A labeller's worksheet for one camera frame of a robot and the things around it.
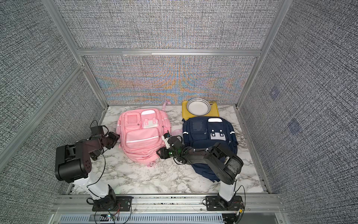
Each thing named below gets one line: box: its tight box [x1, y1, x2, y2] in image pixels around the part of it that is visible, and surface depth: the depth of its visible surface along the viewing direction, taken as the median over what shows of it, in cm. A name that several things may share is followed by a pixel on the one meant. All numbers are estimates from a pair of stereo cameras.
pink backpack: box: [116, 101, 184, 167], surface depth 98 cm
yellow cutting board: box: [181, 100, 220, 121], surface depth 118 cm
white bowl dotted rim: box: [186, 98, 212, 117], surface depth 119 cm
